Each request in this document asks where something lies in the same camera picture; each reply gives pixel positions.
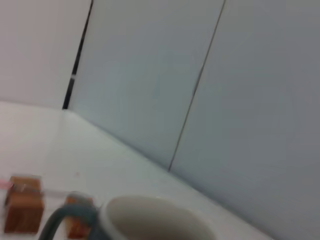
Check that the arched brown wooden block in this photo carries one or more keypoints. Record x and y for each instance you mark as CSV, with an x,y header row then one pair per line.
x,y
23,212

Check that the dark grey ceramic cup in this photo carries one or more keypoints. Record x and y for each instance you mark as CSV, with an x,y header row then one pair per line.
x,y
150,220

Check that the flat reddish wooden block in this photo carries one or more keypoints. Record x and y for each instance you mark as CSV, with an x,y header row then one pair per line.
x,y
76,225

